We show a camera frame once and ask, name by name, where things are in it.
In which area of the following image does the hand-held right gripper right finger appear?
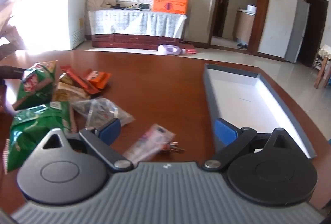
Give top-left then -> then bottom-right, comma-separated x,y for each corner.
202,118 -> 302,172

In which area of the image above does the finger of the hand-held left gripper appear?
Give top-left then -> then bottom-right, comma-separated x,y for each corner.
0,66 -> 27,80

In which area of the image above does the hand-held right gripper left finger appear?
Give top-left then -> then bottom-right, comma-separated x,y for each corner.
34,118 -> 135,172

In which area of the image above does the clear sunflower seed packet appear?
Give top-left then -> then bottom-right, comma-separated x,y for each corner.
72,98 -> 135,129

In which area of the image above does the green chip bag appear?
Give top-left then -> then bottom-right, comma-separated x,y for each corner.
12,60 -> 58,111
4,101 -> 77,175

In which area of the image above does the small clear pink packet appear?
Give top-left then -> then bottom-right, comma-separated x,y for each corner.
122,123 -> 186,166

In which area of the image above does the grey shallow box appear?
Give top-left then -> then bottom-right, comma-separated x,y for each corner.
204,63 -> 317,160

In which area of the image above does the square orange snack packet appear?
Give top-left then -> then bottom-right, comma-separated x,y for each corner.
85,70 -> 112,90

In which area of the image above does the tan peanut packet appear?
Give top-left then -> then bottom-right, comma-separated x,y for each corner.
53,74 -> 91,103

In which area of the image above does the long orange bar packet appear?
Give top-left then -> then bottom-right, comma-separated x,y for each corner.
60,65 -> 104,96

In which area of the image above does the white chest freezer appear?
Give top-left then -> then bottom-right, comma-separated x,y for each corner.
26,0 -> 86,50

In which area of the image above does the dark wooden television cabinet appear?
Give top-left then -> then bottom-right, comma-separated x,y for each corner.
91,32 -> 185,51

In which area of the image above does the purple white bottle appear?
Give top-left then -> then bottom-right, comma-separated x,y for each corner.
158,44 -> 186,56

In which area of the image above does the wooden kitchen cabinet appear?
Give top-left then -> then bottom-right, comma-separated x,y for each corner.
236,8 -> 256,45

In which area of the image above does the white patterned cloth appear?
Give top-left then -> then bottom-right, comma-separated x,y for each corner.
88,8 -> 187,39

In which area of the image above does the grey refrigerator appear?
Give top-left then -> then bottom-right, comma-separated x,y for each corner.
284,0 -> 310,63

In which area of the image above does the wooden table with lace cloth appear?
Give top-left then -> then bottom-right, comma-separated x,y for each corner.
314,44 -> 331,89

